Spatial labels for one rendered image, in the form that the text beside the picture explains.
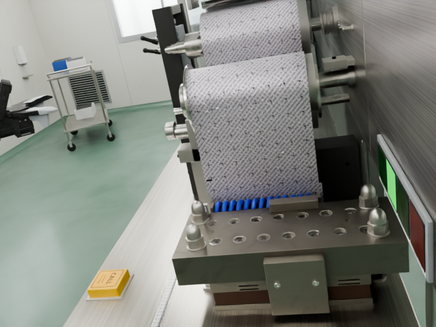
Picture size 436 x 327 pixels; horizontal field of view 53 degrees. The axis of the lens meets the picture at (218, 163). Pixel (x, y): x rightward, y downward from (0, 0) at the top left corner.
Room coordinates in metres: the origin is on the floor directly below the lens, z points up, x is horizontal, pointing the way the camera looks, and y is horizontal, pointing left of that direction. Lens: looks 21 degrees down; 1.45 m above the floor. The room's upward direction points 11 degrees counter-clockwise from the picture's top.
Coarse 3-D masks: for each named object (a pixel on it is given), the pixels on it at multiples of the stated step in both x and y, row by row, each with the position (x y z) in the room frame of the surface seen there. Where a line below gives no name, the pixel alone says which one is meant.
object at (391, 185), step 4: (388, 164) 0.51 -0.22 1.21; (388, 168) 0.51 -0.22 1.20; (388, 172) 0.51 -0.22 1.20; (392, 172) 0.49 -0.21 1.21; (388, 176) 0.51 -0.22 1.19; (392, 176) 0.49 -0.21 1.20; (388, 180) 0.51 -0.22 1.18; (392, 180) 0.49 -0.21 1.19; (388, 184) 0.51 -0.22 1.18; (392, 184) 0.49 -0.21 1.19; (388, 188) 0.52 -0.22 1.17; (392, 188) 0.49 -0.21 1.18; (388, 192) 0.52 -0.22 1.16; (392, 192) 0.49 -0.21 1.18; (392, 196) 0.49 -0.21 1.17; (392, 200) 0.49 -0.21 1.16
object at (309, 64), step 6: (306, 54) 0.86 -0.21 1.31; (306, 60) 0.84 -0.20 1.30; (312, 60) 0.83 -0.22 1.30; (306, 66) 0.83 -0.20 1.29; (312, 66) 0.82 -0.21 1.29; (312, 72) 0.82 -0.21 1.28; (312, 78) 0.81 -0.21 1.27; (312, 84) 0.81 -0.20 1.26; (312, 90) 0.81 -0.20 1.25; (312, 96) 0.81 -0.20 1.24; (312, 102) 0.82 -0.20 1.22; (312, 108) 0.83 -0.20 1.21
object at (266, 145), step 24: (192, 120) 0.85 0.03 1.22; (216, 120) 0.84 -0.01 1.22; (240, 120) 0.83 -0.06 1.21; (264, 120) 0.82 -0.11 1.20; (288, 120) 0.81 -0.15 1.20; (216, 144) 0.85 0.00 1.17; (240, 144) 0.84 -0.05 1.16; (264, 144) 0.83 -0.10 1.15; (288, 144) 0.82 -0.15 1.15; (312, 144) 0.80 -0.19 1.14; (216, 168) 0.85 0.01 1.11; (240, 168) 0.84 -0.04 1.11; (264, 168) 0.83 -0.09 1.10; (288, 168) 0.82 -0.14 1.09; (312, 168) 0.81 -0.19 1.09; (216, 192) 0.85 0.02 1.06
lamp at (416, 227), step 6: (414, 210) 0.39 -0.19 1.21; (414, 216) 0.39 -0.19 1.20; (414, 222) 0.39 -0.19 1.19; (420, 222) 0.36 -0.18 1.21; (414, 228) 0.39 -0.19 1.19; (420, 228) 0.36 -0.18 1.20; (414, 234) 0.39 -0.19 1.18; (420, 234) 0.36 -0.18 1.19; (414, 240) 0.39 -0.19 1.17; (420, 240) 0.36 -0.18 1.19; (414, 246) 0.39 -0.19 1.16; (420, 246) 0.36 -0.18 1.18; (420, 252) 0.36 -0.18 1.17; (420, 258) 0.36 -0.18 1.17
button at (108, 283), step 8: (104, 272) 0.84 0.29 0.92; (112, 272) 0.83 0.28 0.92; (120, 272) 0.82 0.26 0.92; (128, 272) 0.83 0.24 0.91; (96, 280) 0.81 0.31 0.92; (104, 280) 0.81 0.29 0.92; (112, 280) 0.80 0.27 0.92; (120, 280) 0.79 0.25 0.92; (88, 288) 0.79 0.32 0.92; (96, 288) 0.78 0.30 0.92; (104, 288) 0.78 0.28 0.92; (112, 288) 0.77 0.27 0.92; (120, 288) 0.78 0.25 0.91; (96, 296) 0.78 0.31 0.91; (104, 296) 0.78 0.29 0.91; (112, 296) 0.77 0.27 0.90
